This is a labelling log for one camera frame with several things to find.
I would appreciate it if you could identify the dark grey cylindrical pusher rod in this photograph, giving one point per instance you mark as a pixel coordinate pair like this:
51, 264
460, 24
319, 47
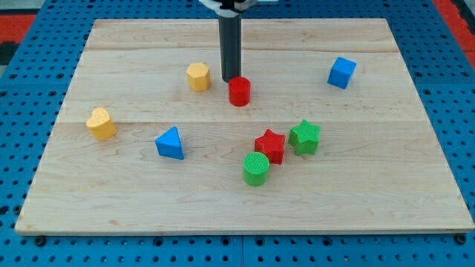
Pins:
229, 23

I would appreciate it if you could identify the white pusher mount bracket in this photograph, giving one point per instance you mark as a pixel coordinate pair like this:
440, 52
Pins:
233, 8

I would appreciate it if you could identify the blue cube block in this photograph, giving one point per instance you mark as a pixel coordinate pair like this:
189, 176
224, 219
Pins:
341, 72

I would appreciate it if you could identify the blue triangle block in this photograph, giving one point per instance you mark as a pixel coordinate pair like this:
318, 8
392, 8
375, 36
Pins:
169, 144

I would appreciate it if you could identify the yellow hexagon block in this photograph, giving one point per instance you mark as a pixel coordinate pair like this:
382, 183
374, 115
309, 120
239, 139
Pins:
198, 76

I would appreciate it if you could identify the red cylinder block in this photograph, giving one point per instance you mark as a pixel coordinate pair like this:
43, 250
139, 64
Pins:
239, 91

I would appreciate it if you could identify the red star block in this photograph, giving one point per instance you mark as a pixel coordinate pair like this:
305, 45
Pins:
271, 145

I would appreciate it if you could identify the green star block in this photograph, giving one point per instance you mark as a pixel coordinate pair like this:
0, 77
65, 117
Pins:
304, 138

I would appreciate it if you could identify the green cylinder block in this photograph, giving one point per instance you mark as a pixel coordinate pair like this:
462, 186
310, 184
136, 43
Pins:
255, 168

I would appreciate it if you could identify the light wooden board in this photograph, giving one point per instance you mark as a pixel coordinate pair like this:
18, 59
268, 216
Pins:
378, 168

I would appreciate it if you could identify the yellow heart block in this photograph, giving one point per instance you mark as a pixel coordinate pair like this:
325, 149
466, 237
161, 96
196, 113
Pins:
100, 124

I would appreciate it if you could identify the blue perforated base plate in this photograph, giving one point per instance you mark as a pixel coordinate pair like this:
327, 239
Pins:
37, 78

